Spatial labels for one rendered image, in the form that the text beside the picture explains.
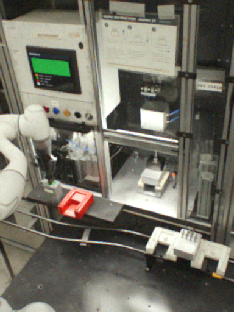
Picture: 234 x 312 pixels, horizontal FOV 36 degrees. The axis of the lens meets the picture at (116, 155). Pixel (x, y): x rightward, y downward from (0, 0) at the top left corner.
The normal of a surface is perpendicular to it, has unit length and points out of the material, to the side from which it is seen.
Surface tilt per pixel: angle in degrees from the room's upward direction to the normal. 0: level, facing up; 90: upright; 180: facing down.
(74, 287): 0
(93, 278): 0
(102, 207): 0
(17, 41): 90
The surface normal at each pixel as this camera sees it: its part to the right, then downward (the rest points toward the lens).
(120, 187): -0.07, -0.81
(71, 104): -0.42, 0.55
